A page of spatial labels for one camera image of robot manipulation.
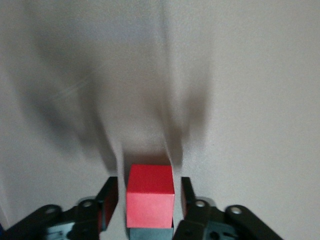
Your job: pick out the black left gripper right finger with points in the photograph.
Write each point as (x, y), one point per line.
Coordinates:
(212, 225)

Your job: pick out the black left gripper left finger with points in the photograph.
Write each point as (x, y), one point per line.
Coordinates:
(75, 220)

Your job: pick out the red cube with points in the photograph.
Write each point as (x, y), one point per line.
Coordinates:
(150, 197)

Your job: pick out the brown table mat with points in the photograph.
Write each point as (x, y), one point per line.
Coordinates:
(250, 75)

